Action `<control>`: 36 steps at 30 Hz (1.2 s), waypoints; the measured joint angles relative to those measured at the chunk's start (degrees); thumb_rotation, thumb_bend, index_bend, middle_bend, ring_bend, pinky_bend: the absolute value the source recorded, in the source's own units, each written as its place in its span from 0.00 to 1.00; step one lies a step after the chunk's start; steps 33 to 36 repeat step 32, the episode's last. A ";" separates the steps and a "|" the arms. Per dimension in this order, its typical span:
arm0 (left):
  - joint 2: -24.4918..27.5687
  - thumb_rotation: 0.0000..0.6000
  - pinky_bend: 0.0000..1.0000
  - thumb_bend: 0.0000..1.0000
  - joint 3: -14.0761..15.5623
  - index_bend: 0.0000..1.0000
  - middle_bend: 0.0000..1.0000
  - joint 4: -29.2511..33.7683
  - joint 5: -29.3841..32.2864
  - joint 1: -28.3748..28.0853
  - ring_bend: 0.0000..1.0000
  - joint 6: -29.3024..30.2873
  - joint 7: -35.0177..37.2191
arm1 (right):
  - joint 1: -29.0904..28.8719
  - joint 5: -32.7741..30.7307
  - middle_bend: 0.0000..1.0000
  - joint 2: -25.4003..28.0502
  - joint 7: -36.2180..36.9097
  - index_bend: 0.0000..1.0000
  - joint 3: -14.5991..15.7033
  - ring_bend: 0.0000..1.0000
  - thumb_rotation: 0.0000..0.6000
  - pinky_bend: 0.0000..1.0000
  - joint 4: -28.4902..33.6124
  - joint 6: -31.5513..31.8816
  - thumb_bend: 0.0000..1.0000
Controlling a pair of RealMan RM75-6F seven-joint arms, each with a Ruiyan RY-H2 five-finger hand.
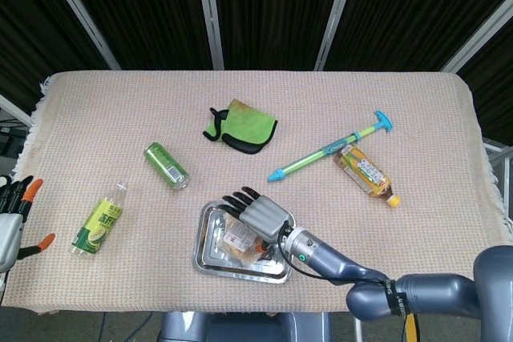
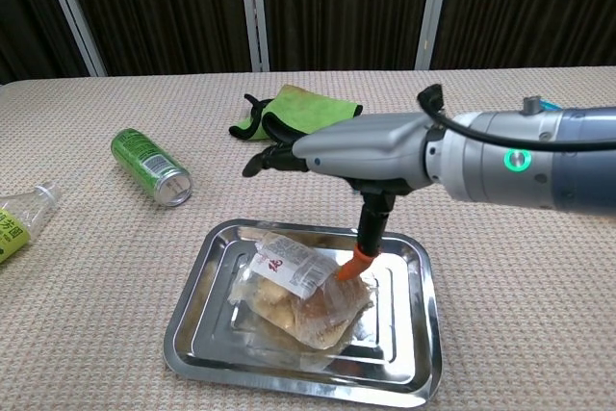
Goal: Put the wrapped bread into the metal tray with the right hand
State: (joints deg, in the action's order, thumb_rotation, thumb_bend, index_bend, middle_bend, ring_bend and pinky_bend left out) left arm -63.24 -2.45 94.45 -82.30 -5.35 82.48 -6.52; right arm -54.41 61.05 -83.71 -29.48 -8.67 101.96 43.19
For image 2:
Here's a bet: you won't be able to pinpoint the green microfibre cloth black trim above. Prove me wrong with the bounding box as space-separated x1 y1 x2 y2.
228 84 365 143

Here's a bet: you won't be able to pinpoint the silver metal tray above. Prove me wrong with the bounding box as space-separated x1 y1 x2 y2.
162 218 444 408

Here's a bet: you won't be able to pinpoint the clear bottle green label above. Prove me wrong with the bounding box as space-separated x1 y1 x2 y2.
0 181 63 266

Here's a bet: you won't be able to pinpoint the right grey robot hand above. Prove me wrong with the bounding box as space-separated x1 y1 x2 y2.
241 111 440 282

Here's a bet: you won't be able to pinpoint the grey partition post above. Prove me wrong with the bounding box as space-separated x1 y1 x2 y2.
413 0 454 71
37 0 108 78
237 0 271 73

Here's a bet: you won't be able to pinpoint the bread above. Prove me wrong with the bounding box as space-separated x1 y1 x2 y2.
227 231 378 350

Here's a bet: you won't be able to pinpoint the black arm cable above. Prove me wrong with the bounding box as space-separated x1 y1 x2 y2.
416 84 616 150

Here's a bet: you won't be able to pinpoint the green drink can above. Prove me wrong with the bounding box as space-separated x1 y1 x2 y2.
111 127 193 208

